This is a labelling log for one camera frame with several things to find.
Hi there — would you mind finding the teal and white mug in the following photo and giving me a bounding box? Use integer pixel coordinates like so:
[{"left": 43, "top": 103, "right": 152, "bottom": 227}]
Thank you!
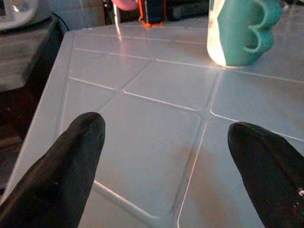
[{"left": 206, "top": 0, "right": 283, "bottom": 68}]

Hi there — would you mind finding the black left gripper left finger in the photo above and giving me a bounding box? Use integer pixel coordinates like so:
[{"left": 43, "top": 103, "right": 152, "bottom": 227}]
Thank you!
[{"left": 0, "top": 112, "right": 106, "bottom": 228}]

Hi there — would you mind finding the pink plastic object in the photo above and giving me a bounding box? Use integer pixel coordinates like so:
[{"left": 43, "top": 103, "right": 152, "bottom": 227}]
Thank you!
[{"left": 111, "top": 0, "right": 140, "bottom": 11}]

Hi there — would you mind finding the pale green plastic tray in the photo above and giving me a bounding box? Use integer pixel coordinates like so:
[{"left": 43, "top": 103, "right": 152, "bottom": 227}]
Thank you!
[{"left": 0, "top": 18, "right": 304, "bottom": 228}]

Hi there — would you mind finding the white appliance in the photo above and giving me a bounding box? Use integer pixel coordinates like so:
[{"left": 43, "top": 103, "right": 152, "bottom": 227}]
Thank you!
[{"left": 0, "top": 0, "right": 40, "bottom": 30}]

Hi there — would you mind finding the orange and black object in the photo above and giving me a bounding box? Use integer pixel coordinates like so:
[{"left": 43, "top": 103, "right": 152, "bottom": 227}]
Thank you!
[{"left": 137, "top": 0, "right": 167, "bottom": 28}]

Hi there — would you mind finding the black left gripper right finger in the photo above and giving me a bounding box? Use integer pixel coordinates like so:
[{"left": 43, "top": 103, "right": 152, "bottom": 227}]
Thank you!
[{"left": 227, "top": 122, "right": 304, "bottom": 228}]

